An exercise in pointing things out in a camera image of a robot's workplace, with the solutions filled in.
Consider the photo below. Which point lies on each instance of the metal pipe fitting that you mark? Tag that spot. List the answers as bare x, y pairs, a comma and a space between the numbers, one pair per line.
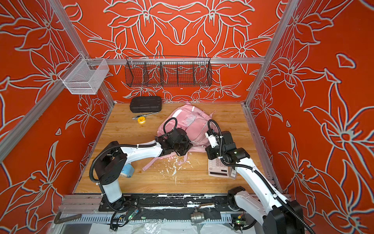
197, 217

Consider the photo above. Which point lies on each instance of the rusty allen key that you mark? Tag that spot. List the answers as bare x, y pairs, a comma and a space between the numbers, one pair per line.
58, 219

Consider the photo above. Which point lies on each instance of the black wire wall basket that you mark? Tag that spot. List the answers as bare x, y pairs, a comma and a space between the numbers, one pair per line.
168, 72

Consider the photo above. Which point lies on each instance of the grey metal tool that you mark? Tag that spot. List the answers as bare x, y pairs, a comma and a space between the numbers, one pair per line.
144, 115

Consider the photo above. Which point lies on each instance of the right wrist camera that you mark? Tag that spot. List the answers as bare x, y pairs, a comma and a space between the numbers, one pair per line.
213, 139

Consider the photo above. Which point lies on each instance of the pink student backpack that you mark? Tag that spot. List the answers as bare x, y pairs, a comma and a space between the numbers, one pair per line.
194, 122

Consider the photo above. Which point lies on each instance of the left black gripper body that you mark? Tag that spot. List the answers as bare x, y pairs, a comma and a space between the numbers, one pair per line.
183, 146

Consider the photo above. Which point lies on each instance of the yellow tape roll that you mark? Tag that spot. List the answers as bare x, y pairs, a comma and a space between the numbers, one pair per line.
141, 120

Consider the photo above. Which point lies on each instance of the black plastic case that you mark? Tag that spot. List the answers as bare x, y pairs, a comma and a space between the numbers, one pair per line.
146, 104

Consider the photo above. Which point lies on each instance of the light blue pencil sharpener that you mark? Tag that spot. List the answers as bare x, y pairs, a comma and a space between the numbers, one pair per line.
127, 171

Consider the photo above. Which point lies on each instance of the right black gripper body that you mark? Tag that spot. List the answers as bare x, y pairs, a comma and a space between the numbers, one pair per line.
217, 151

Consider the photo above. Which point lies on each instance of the pink desk calculator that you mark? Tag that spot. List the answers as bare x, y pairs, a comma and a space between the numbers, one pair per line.
217, 169

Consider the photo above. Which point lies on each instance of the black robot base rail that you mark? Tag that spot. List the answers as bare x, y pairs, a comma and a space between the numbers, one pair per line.
181, 206

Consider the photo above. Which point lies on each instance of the white wire wall basket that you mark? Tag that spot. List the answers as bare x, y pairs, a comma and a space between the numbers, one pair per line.
83, 76

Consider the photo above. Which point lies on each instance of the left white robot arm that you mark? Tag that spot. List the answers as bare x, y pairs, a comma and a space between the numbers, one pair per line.
106, 167

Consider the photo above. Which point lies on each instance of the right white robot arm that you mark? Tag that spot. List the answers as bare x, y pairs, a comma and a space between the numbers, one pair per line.
272, 210

